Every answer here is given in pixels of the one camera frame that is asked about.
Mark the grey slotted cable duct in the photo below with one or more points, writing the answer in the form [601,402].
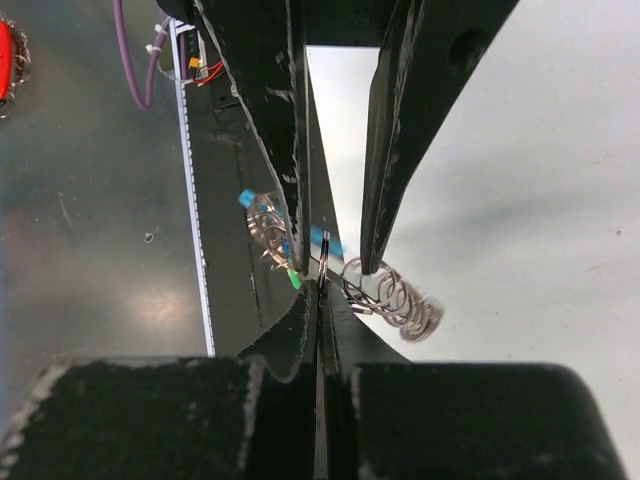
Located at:
[177,27]

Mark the large metal keyring blue handle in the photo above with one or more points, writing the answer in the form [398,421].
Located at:
[384,293]

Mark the red handled keyring on bench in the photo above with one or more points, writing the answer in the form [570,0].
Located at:
[15,62]

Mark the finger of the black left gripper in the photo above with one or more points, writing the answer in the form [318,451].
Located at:
[263,47]
[429,51]

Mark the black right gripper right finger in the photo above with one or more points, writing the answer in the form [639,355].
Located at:
[388,418]

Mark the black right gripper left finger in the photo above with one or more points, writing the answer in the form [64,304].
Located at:
[171,418]

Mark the green key tag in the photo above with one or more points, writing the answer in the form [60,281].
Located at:
[294,278]

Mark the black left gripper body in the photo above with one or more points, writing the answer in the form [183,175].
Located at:
[345,22]

